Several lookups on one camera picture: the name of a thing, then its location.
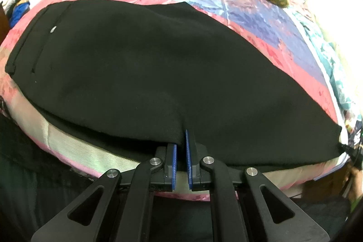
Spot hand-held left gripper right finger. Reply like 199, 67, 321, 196
184, 129, 331, 242

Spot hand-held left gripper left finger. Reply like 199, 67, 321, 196
31, 144, 178, 242

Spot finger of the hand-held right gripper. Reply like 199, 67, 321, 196
339, 143, 363, 170

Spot black pants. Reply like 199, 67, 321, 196
5, 0, 345, 174

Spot teal floral blanket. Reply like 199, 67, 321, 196
289, 7, 363, 146

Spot person's dark clothing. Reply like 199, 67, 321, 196
0, 114, 352, 242

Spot pile of colourful clothes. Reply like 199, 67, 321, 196
3, 0, 30, 28

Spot brown wooden cabinet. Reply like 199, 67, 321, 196
0, 2, 10, 41

